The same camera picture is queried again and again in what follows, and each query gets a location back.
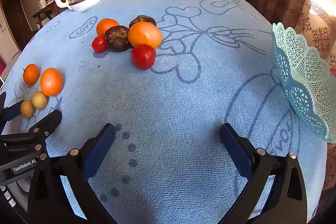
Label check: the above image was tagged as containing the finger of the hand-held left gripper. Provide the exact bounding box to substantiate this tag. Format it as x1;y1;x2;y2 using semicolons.
0;109;63;161
0;92;22;132

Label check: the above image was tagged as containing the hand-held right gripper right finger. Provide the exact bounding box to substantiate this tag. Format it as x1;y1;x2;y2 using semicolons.
219;123;307;224

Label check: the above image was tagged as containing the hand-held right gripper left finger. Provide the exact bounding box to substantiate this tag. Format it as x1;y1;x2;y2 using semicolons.
28;123;117;224

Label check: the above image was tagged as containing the small yellow-brown fruit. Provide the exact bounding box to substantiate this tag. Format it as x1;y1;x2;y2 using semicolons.
20;100;35;119
31;91;48;110

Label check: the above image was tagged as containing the small mandarin orange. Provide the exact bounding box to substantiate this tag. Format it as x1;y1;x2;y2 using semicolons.
23;64;40;86

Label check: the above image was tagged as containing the small red tomato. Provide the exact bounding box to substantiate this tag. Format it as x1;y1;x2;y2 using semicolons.
92;34;109;53

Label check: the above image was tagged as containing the light blue plastic basket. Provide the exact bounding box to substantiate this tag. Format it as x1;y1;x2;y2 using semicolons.
272;22;336;144

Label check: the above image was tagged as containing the large red tomato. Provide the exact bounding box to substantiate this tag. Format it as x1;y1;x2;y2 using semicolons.
131;44;156;70

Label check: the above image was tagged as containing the dark brown wrinkled passion fruit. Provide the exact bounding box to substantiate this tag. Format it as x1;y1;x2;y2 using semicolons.
105;26;130;52
129;15;157;29

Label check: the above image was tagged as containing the large orange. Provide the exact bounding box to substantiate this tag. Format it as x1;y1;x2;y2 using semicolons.
127;22;163;49

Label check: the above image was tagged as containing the blue printed tablecloth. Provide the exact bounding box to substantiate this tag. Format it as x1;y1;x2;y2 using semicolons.
1;0;328;224

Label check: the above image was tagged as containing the dark wooden door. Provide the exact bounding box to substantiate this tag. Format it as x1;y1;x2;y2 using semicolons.
0;0;34;52

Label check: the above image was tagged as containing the small wooden side table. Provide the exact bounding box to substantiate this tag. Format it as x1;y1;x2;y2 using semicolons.
31;6;57;29

